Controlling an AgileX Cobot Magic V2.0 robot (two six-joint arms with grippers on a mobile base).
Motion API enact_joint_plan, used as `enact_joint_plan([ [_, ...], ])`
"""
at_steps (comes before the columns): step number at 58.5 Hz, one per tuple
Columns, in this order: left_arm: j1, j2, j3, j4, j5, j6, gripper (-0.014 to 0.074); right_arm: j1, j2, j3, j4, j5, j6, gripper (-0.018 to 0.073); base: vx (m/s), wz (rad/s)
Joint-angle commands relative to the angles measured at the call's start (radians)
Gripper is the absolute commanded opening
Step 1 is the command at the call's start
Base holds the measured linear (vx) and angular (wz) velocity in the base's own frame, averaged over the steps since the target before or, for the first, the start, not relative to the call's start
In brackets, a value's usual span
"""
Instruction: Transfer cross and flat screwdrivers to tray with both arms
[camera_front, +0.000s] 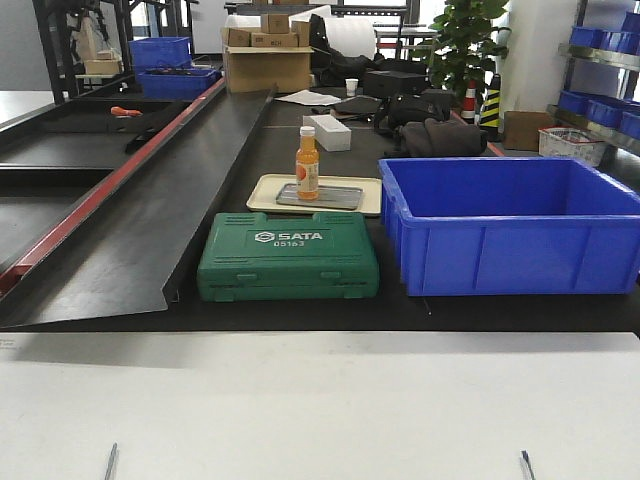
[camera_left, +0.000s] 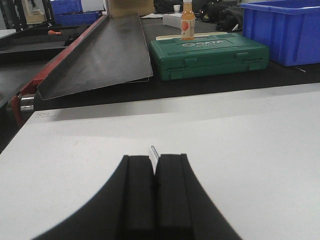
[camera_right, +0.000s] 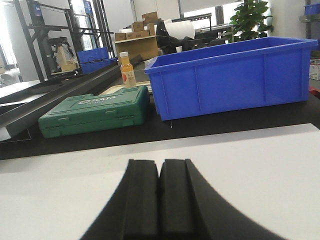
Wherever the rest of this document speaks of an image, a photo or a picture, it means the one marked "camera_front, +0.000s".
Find black green screwdriver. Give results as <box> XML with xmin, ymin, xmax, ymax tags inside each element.
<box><xmin>103</xmin><ymin>442</ymin><xmax>118</xmax><ymax>480</ymax></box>
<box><xmin>520</xmin><ymin>450</ymin><xmax>536</xmax><ymax>480</ymax></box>

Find small metal tray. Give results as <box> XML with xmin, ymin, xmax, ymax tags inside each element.
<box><xmin>276</xmin><ymin>183</ymin><xmax>363</xmax><ymax>211</ymax></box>

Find cream plastic tray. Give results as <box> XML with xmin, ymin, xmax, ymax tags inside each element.
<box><xmin>246</xmin><ymin>174</ymin><xmax>382</xmax><ymax>217</ymax></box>

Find orange juice bottle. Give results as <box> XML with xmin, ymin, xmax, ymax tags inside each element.
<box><xmin>296</xmin><ymin>126</ymin><xmax>319</xmax><ymax>201</ymax></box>

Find green SATA tool case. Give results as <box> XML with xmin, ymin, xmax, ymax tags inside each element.
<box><xmin>196</xmin><ymin>212</ymin><xmax>379</xmax><ymax>302</ymax></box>

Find white rectangular box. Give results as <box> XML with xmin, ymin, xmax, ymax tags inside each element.
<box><xmin>303</xmin><ymin>114</ymin><xmax>351</xmax><ymax>152</ymax></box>

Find large blue plastic bin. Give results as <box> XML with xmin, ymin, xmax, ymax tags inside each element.
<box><xmin>379</xmin><ymin>157</ymin><xmax>639</xmax><ymax>296</ymax></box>

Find dark grey cloth bundle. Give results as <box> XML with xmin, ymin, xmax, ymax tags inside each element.
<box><xmin>383</xmin><ymin>118</ymin><xmax>488</xmax><ymax>158</ymax></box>

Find black bag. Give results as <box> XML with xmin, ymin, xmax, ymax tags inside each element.
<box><xmin>373</xmin><ymin>89</ymin><xmax>455</xmax><ymax>136</ymax></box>

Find white paper cup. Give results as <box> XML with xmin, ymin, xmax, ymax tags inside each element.
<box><xmin>345</xmin><ymin>78</ymin><xmax>359</xmax><ymax>97</ymax></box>

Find large cardboard box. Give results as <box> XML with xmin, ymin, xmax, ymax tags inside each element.
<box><xmin>223</xmin><ymin>46</ymin><xmax>313</xmax><ymax>93</ymax></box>

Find blue crate on left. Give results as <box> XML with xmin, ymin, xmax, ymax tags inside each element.
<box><xmin>138</xmin><ymin>69</ymin><xmax>222</xmax><ymax>100</ymax></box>

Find green potted plant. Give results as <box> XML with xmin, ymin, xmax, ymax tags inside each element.
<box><xmin>411</xmin><ymin>0</ymin><xmax>510</xmax><ymax>101</ymax></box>

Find white mesh basket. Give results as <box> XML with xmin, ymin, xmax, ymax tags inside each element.
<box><xmin>538</xmin><ymin>127</ymin><xmax>607</xmax><ymax>167</ymax></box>

